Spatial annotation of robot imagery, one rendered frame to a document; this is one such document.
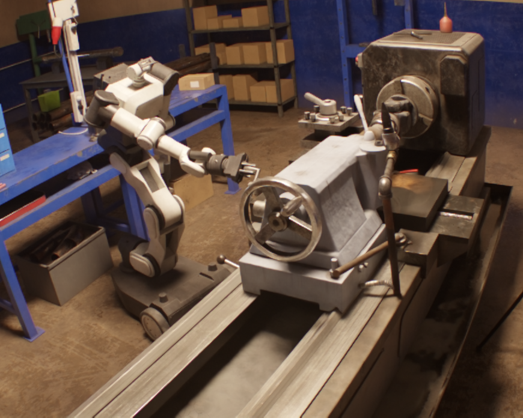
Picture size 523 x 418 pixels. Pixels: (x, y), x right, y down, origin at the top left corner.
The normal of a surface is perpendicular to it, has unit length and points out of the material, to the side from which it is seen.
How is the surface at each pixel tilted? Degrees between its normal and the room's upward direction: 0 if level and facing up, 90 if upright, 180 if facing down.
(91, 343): 0
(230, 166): 45
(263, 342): 6
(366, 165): 78
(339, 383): 0
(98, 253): 90
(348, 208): 70
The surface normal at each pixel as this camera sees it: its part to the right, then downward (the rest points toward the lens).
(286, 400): -0.10, -0.91
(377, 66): -0.50, 0.40
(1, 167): 0.86, 0.14
